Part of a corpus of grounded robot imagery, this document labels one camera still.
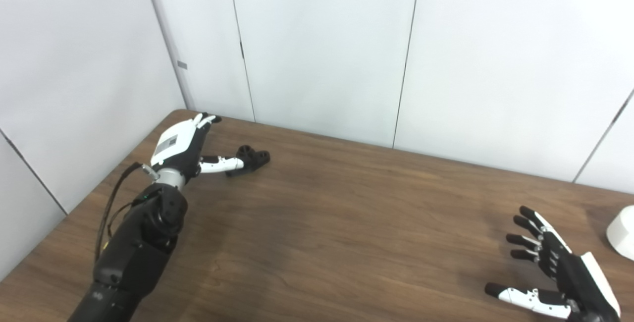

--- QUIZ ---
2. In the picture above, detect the round white piece with holes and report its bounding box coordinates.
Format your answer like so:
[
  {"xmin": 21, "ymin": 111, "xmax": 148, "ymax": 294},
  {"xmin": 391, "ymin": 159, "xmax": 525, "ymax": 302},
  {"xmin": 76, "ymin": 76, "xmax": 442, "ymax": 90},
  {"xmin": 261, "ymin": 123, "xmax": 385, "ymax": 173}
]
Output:
[{"xmin": 606, "ymin": 205, "xmax": 634, "ymax": 262}]

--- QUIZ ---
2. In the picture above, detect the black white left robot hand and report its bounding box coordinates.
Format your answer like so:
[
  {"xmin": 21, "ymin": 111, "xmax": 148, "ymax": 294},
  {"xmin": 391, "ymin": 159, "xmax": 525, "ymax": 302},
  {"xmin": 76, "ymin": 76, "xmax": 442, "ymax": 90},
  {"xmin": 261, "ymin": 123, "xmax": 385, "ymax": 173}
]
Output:
[{"xmin": 150, "ymin": 112, "xmax": 245, "ymax": 180}]

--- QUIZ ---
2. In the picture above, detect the black flanged holder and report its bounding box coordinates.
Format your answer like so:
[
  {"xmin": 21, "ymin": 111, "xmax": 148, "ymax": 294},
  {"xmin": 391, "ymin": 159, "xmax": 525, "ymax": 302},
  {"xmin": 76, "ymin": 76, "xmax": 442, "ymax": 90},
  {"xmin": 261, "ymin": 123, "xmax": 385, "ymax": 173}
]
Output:
[{"xmin": 225, "ymin": 145, "xmax": 271, "ymax": 178}]

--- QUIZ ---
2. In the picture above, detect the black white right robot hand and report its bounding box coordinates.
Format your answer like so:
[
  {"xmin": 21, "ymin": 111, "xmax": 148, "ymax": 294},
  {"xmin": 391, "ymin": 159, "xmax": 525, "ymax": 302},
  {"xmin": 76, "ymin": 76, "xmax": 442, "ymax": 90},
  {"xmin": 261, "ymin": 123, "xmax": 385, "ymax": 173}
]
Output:
[{"xmin": 484, "ymin": 206, "xmax": 622, "ymax": 322}]

